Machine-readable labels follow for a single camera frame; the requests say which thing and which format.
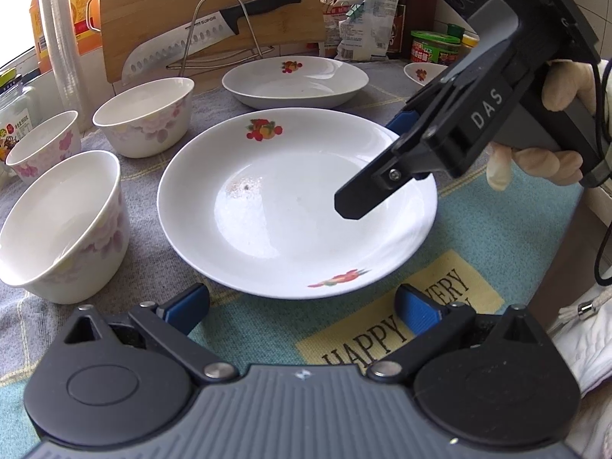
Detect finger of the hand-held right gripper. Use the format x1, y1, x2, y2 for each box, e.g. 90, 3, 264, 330
334, 138, 433, 221
385, 109, 422, 135

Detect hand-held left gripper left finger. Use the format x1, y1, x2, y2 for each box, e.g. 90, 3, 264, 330
62, 283, 240, 386

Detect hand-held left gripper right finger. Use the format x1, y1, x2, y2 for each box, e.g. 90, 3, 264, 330
366, 283, 550, 386

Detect white plate fruit print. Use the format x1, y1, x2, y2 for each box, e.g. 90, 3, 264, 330
221, 56, 370, 110
404, 62, 450, 88
157, 107, 438, 299

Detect white bowl pink flowers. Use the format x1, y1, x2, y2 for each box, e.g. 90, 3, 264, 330
92, 77, 195, 159
5, 110, 82, 182
0, 150, 131, 305

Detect person's right hand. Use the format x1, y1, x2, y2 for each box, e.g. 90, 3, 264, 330
487, 59, 612, 191

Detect green-lidded sauce jar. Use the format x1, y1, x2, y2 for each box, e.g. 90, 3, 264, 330
410, 29, 462, 65

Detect dark sauce bottle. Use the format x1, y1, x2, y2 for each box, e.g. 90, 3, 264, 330
382, 0, 407, 60

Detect white seasoning bag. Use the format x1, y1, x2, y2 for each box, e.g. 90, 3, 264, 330
337, 0, 400, 62

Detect grey and teal table mat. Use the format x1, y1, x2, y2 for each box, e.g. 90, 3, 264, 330
0, 60, 589, 422

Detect white red-label packet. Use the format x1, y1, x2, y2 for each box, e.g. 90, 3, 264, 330
320, 0, 357, 58

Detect person's white jacket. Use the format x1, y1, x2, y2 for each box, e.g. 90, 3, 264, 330
545, 287, 612, 459

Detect glass jar printed label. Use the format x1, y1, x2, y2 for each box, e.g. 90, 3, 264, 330
0, 68, 43, 177

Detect bamboo cutting board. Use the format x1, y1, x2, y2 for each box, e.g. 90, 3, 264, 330
98, 0, 327, 83

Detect clear plastic wrap roll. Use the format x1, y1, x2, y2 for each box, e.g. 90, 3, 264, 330
37, 0, 80, 106

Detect orange cooking wine bottle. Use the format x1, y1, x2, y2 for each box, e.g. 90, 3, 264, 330
29, 0, 103, 75

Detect metal wire rack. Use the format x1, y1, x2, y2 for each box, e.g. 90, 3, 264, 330
166, 0, 274, 77

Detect black cable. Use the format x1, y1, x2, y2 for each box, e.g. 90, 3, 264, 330
592, 57, 612, 288

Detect black-handled kitchen knife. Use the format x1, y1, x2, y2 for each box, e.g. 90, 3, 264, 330
121, 0, 303, 86

